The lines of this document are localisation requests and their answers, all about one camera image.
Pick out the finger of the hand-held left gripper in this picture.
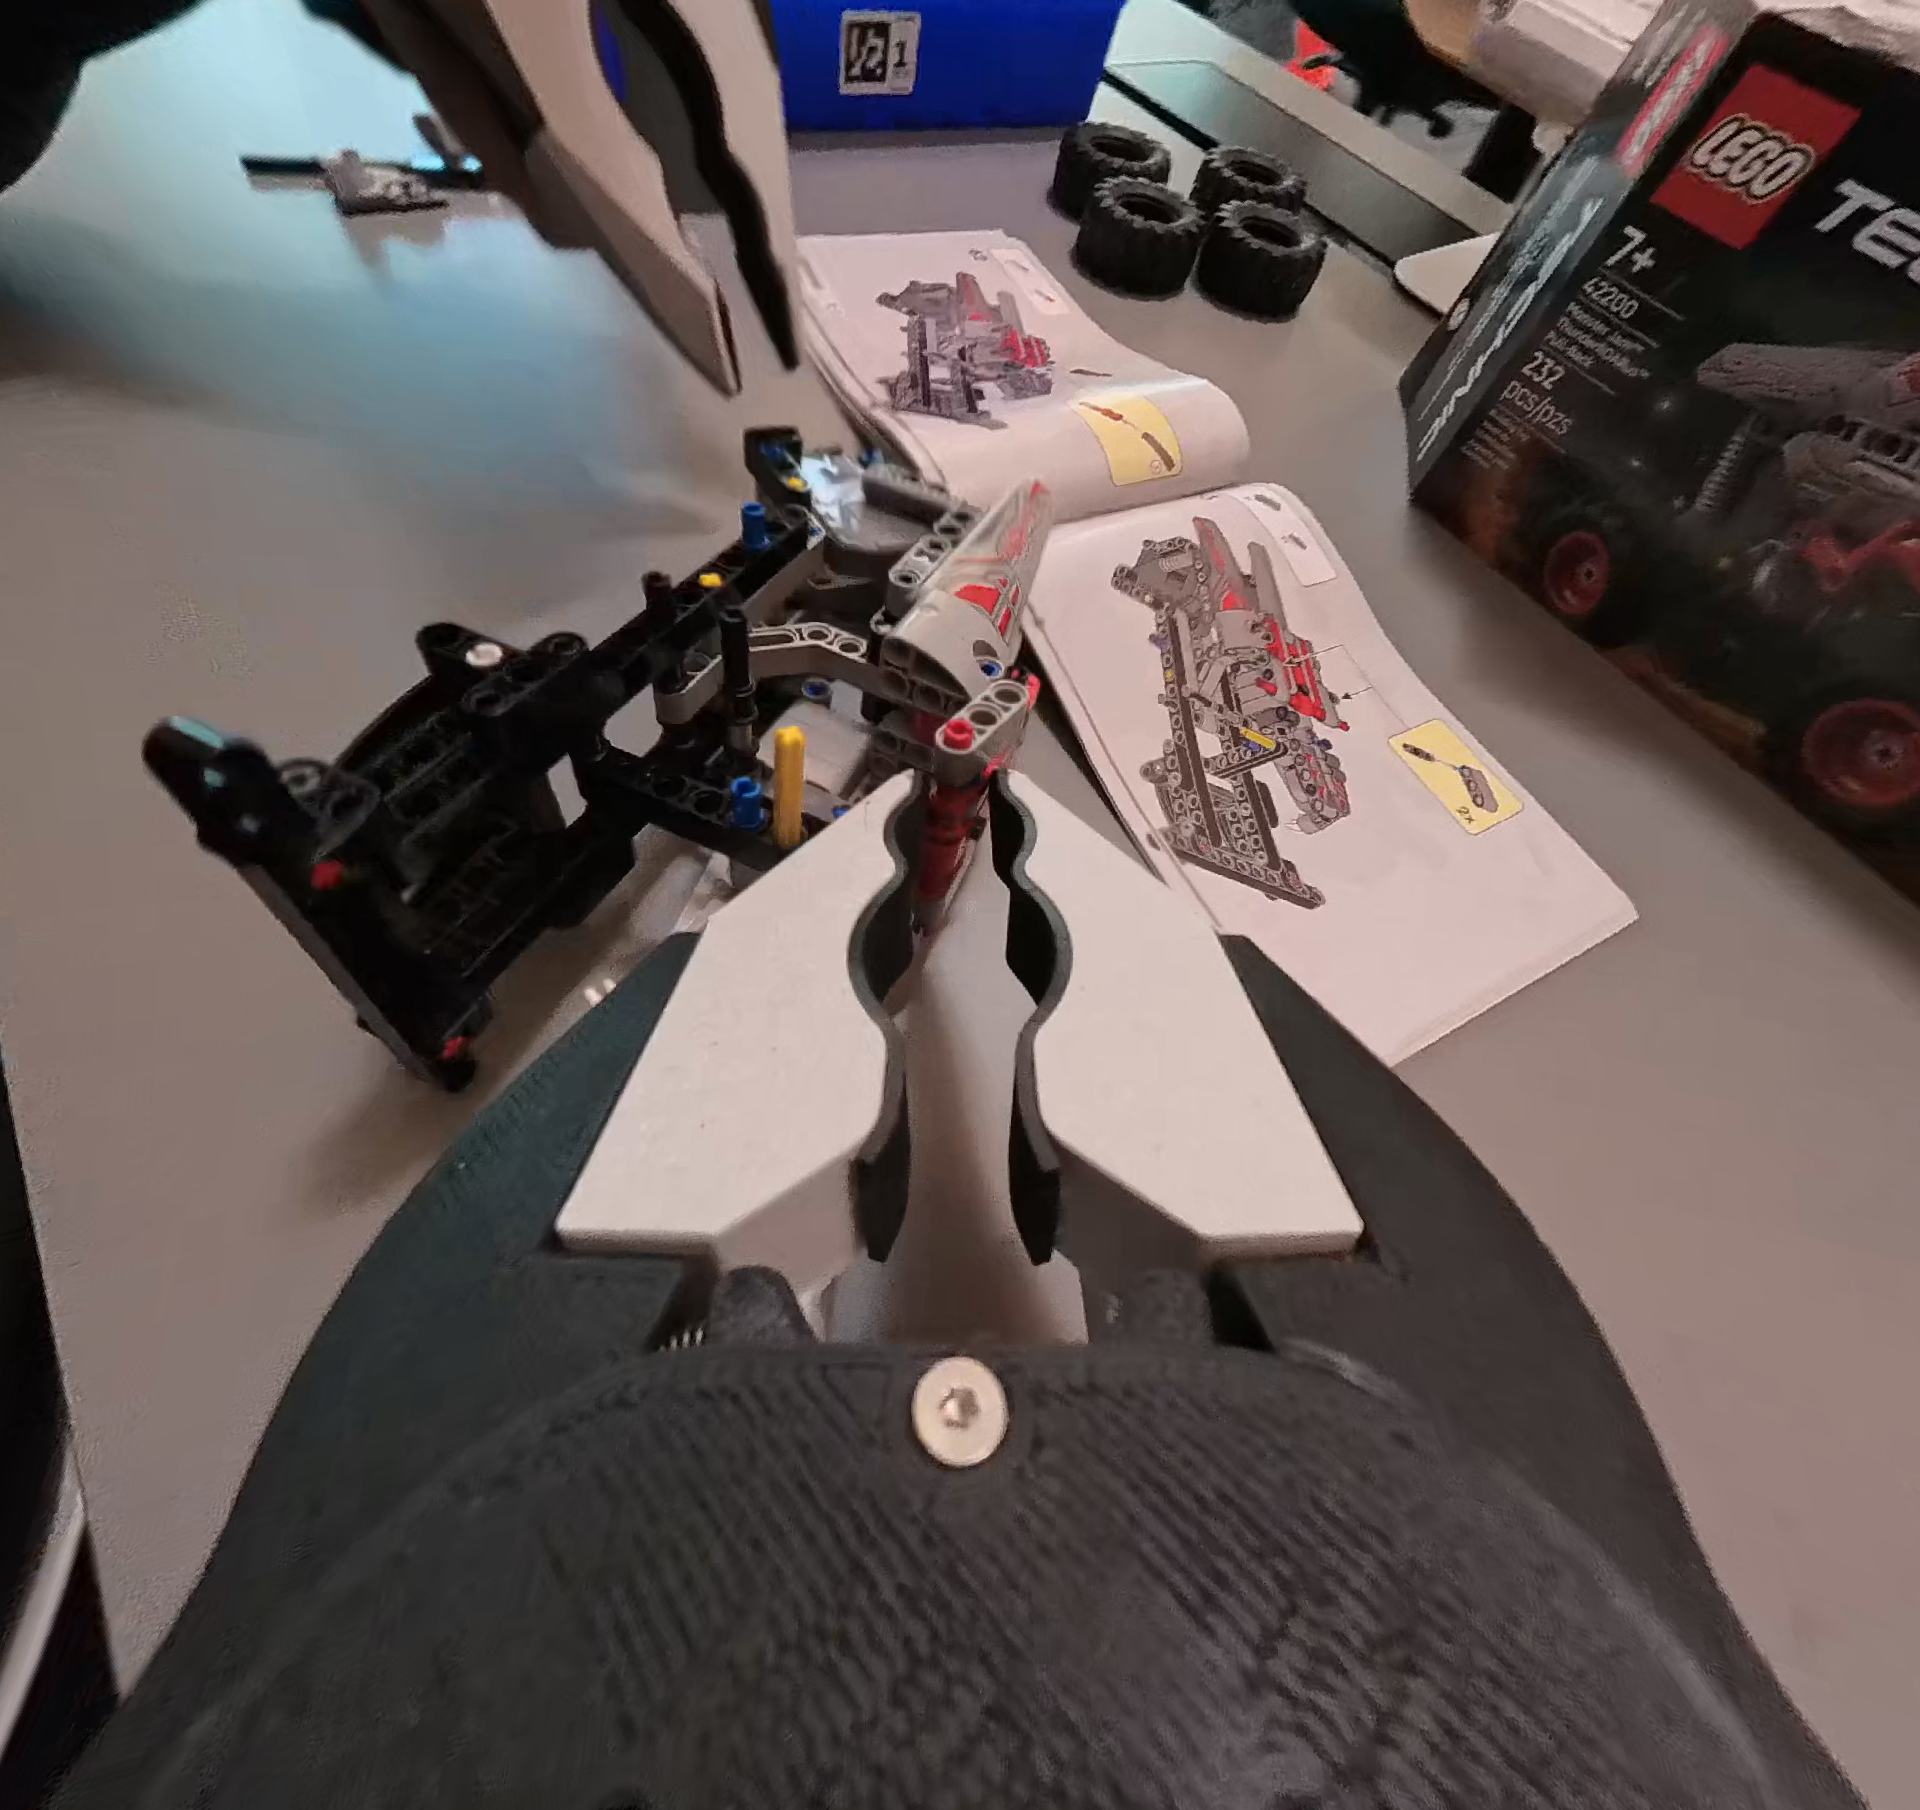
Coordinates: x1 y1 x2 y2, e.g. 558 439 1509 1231
617 0 805 373
326 0 742 393

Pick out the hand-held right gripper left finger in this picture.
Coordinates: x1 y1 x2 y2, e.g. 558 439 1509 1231
550 778 917 1266

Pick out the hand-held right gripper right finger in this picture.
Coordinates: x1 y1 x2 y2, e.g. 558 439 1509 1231
982 778 1371 1272

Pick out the grey black brick truck model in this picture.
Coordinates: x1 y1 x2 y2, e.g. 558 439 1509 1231
137 420 1053 1095

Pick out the small grey black brick part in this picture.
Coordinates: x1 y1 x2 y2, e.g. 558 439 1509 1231
237 116 495 217

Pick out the blue plastic bin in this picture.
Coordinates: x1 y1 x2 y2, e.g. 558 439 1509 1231
754 0 1164 131

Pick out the open instruction booklet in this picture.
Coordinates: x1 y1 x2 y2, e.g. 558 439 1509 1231
792 231 1635 1063

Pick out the black toy tyre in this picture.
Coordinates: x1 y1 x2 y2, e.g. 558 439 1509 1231
1197 199 1332 321
1188 145 1310 211
1049 118 1171 224
1072 178 1206 296

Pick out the white stand foot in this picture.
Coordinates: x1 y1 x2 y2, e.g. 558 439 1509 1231
1392 231 1520 318

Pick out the dark toy truck box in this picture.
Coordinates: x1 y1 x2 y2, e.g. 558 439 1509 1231
1397 0 1920 904

